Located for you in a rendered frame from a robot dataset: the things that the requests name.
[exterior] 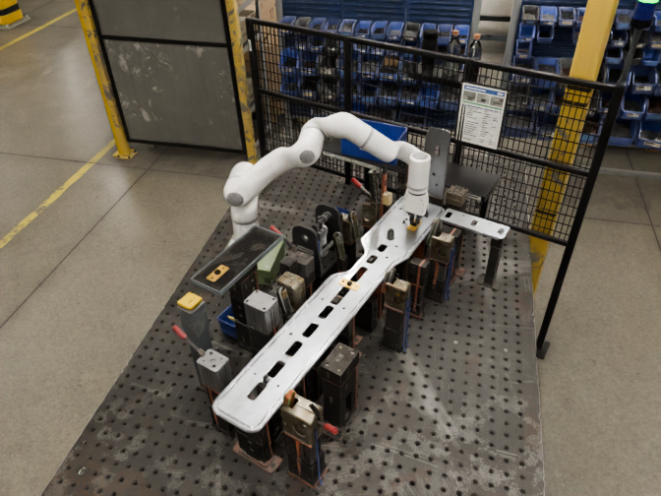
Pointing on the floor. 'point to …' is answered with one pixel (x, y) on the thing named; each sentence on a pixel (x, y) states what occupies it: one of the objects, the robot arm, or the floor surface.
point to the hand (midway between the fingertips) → (414, 219)
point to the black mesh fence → (438, 121)
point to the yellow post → (588, 66)
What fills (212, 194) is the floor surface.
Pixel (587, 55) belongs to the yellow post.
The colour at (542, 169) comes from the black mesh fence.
